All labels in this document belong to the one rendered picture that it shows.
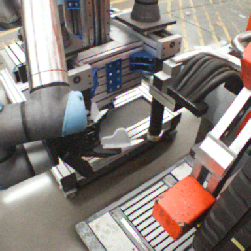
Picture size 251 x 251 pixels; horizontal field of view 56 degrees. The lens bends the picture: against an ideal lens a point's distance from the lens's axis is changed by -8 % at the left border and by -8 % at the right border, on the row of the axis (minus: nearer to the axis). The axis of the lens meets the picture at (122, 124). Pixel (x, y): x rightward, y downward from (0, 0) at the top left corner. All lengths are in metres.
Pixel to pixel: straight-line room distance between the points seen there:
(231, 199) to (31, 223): 1.22
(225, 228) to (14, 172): 0.39
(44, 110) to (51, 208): 1.09
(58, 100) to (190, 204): 0.29
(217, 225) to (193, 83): 0.26
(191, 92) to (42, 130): 0.28
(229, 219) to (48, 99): 0.34
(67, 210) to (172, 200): 1.05
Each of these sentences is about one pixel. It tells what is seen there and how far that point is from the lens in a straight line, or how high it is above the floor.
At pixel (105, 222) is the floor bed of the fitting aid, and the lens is 1.31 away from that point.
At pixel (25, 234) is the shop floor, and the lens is 1.46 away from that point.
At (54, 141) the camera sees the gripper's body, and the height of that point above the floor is 0.91.
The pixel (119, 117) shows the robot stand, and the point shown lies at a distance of 1.57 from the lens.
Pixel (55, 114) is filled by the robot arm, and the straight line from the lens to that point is 0.43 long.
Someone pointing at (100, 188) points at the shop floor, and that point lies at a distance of 1.50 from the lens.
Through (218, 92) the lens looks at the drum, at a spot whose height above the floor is 0.90.
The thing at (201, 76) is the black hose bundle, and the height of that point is 1.02.
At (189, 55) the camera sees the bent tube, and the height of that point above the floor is 1.01.
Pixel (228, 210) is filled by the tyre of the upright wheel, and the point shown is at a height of 0.95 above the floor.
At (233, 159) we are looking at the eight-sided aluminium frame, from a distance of 0.42.
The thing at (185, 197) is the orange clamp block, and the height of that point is 0.89.
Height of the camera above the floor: 1.28
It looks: 45 degrees down
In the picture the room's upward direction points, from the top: straight up
